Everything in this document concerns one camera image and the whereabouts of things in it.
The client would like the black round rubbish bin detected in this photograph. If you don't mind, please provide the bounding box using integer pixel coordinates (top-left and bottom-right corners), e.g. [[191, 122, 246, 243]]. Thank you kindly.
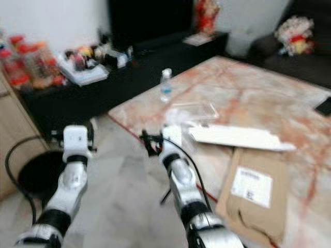
[[18, 149, 66, 203]]

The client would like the crumpled clear plastic bag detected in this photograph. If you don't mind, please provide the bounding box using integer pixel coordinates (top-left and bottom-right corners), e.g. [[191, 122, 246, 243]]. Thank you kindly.
[[165, 110, 192, 129]]

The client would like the clear plastic food container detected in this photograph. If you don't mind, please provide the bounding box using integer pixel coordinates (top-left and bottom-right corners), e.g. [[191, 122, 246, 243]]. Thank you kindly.
[[168, 101, 219, 125]]

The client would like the clear plastic water bottle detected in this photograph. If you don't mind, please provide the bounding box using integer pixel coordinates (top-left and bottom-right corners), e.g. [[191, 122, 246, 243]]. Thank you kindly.
[[159, 68, 174, 103]]

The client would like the black low TV console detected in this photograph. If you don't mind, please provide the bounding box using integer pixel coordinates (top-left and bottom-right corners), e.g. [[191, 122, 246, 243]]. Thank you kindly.
[[21, 31, 231, 138]]

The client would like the long white foam tray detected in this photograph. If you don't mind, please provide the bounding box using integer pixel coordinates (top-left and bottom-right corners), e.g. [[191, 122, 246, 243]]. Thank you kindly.
[[188, 124, 298, 152]]

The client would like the small black box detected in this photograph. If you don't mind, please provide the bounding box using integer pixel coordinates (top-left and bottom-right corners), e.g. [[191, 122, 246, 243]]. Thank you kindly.
[[106, 49, 130, 68]]

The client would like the white tray of small items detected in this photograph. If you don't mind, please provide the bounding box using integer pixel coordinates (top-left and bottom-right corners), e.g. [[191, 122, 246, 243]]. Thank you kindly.
[[57, 58, 110, 86]]

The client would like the flat box under figurine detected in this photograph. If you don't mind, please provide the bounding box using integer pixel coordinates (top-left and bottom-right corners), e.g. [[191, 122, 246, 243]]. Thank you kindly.
[[183, 32, 213, 47]]

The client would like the black flat television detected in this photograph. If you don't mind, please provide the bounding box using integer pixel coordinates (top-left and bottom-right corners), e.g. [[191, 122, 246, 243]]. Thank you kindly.
[[108, 0, 196, 50]]

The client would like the brown cardboard mailer with label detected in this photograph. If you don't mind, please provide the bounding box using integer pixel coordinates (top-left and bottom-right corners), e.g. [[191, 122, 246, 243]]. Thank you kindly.
[[216, 147, 291, 246]]

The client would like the clear jar with red lid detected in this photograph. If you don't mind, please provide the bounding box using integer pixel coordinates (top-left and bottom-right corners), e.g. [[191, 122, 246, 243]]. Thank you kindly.
[[26, 42, 58, 87], [2, 49, 32, 89]]

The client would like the red gold figurine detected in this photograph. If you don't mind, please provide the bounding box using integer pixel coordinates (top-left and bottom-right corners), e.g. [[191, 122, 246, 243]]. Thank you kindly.
[[194, 0, 221, 35]]

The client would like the light wooden cabinet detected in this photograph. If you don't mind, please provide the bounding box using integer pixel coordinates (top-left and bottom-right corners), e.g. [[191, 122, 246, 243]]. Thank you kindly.
[[0, 76, 33, 200]]

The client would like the dark sofa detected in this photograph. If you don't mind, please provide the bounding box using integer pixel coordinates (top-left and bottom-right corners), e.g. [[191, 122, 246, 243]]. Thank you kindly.
[[246, 0, 331, 89]]

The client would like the plush doll in red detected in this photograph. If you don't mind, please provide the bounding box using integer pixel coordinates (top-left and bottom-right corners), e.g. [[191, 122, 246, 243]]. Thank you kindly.
[[275, 15, 315, 56]]

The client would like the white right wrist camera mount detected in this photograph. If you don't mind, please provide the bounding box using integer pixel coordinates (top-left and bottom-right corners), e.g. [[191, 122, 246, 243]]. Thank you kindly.
[[162, 125, 185, 154]]

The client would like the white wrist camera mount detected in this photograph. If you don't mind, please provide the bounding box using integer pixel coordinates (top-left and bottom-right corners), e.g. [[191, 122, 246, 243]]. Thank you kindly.
[[63, 125, 90, 156], [162, 125, 185, 154]]

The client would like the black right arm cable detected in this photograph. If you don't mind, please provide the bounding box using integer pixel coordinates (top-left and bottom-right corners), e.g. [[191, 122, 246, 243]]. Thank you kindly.
[[163, 136, 214, 208]]

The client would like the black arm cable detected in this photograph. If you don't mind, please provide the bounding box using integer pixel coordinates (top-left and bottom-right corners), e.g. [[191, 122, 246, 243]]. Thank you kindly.
[[5, 134, 66, 226], [163, 136, 214, 208]]

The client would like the folding table metal leg frame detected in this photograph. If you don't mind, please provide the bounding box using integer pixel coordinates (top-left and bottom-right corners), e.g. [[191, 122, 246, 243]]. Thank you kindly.
[[160, 187, 174, 205]]

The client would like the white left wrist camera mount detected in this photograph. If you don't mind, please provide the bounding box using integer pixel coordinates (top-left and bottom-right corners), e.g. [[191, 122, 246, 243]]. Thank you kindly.
[[63, 125, 90, 156]]

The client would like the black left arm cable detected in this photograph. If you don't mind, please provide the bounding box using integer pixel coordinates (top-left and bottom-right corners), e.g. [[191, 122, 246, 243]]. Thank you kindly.
[[5, 134, 66, 226]]

